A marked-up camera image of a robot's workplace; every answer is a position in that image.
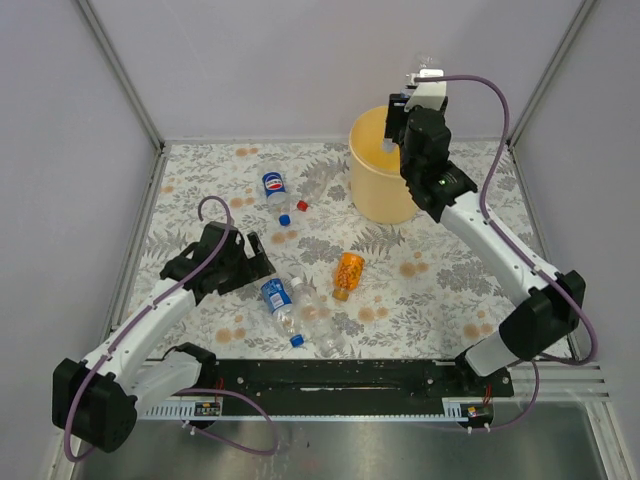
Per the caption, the orange label plastic bottle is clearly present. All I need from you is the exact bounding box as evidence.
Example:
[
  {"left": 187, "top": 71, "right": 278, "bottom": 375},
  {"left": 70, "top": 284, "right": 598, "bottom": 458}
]
[{"left": 332, "top": 252, "right": 365, "bottom": 301}]

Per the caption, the Pepsi label plastic bottle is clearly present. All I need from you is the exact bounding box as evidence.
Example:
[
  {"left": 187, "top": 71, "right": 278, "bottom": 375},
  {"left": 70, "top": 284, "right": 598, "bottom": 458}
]
[{"left": 260, "top": 162, "right": 291, "bottom": 227}]

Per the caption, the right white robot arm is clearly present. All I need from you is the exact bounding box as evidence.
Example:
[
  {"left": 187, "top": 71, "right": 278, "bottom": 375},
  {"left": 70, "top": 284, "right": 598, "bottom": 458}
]
[{"left": 384, "top": 93, "right": 586, "bottom": 396}]

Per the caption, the left aluminium frame post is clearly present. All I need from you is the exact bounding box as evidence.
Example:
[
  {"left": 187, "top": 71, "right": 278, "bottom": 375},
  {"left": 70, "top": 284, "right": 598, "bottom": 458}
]
[{"left": 74, "top": 0, "right": 164, "bottom": 151}]

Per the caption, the yellow plastic bin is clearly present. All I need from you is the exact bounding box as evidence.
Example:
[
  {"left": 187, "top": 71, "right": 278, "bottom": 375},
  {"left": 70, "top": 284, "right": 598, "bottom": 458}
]
[{"left": 349, "top": 106, "right": 418, "bottom": 225}]

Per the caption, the crushed blue label bottle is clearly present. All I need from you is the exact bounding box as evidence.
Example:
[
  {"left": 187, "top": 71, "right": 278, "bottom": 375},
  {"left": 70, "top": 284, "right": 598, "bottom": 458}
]
[{"left": 382, "top": 52, "right": 444, "bottom": 152}]

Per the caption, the blue label bottle blue cap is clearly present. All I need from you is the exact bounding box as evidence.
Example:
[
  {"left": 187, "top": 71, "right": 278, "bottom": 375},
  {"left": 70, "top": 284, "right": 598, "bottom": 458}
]
[{"left": 261, "top": 277, "right": 305, "bottom": 348}]

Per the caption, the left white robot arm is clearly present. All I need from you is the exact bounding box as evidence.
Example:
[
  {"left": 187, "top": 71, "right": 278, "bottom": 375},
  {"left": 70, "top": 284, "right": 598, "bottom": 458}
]
[{"left": 52, "top": 222, "right": 275, "bottom": 453}]

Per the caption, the white slotted cable duct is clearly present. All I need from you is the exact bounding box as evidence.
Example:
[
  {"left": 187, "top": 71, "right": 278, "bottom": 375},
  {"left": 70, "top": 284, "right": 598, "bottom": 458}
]
[{"left": 138, "top": 389, "right": 486, "bottom": 422}]

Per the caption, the floral patterned table mat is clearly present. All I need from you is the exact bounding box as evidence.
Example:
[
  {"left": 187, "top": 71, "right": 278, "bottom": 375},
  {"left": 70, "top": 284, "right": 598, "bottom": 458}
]
[{"left": 129, "top": 143, "right": 512, "bottom": 358}]

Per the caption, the clear bottle white cap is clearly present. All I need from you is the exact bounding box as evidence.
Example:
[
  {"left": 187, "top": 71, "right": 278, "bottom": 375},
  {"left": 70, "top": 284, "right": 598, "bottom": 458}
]
[{"left": 291, "top": 277, "right": 345, "bottom": 358}]

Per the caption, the right aluminium frame post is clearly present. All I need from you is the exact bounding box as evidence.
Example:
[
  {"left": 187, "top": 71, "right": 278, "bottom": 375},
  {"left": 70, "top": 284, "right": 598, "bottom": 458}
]
[{"left": 506, "top": 0, "right": 599, "bottom": 151}]

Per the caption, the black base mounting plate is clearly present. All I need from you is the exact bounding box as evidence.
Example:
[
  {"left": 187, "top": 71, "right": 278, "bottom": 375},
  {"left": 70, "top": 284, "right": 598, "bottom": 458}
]
[{"left": 196, "top": 359, "right": 514, "bottom": 401}]

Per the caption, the clear bottle red cap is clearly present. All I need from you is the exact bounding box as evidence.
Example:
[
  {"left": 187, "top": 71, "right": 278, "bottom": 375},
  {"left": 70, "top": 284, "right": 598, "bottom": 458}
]
[{"left": 296, "top": 160, "right": 348, "bottom": 212}]

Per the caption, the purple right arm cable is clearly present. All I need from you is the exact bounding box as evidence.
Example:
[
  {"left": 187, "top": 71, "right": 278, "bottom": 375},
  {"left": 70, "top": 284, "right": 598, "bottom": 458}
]
[{"left": 419, "top": 73, "right": 599, "bottom": 434}]

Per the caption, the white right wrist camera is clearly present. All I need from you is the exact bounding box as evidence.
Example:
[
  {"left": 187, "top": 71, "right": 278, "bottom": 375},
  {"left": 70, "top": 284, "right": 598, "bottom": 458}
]
[{"left": 405, "top": 68, "right": 447, "bottom": 112}]

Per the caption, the aluminium frame post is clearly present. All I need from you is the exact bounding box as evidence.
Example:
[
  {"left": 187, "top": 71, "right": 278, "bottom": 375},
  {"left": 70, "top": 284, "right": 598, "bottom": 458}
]
[
  {"left": 74, "top": 0, "right": 164, "bottom": 151},
  {"left": 506, "top": 0, "right": 599, "bottom": 151}
]

